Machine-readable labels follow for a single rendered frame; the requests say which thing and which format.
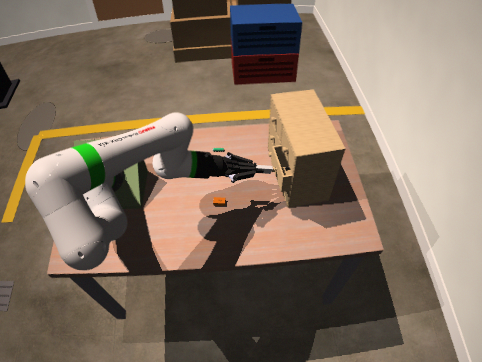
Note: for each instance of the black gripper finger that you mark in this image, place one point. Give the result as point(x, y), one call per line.
point(247, 172)
point(237, 160)

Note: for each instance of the orange nine-volt battery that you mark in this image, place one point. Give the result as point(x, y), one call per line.
point(219, 201)

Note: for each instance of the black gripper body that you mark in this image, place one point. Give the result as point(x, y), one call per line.
point(219, 169)

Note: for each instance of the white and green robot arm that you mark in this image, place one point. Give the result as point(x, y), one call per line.
point(61, 185)

